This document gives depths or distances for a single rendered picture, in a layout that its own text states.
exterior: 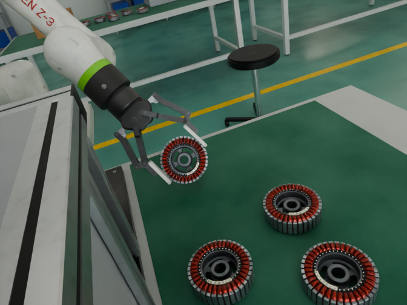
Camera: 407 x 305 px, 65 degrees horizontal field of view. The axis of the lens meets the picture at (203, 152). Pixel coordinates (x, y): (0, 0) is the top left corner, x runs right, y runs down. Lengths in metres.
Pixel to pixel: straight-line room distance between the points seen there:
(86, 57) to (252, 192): 0.47
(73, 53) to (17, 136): 0.40
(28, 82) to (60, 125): 0.87
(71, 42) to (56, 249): 0.60
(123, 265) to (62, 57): 0.49
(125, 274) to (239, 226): 0.32
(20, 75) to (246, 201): 0.84
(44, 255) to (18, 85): 1.02
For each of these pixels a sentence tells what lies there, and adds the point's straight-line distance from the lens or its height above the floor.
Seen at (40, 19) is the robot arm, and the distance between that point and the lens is 0.94.
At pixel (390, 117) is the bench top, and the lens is 1.00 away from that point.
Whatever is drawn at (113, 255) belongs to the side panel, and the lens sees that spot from 0.38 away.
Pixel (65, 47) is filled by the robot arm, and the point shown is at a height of 1.11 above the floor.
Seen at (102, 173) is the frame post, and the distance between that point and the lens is 0.52.
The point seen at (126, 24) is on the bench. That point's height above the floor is 0.73.
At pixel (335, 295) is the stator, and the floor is 0.79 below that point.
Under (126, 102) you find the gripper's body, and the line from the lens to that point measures 0.72.
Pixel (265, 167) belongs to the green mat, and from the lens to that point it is 0.80.
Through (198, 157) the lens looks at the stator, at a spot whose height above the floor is 0.83.
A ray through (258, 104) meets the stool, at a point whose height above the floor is 0.18.
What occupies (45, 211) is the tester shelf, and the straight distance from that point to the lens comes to 0.24.
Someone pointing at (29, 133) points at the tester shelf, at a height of 1.11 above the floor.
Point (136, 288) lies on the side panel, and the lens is 0.43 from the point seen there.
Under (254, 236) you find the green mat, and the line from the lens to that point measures 0.65.
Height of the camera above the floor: 1.25
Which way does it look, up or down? 34 degrees down
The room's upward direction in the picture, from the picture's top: 13 degrees counter-clockwise
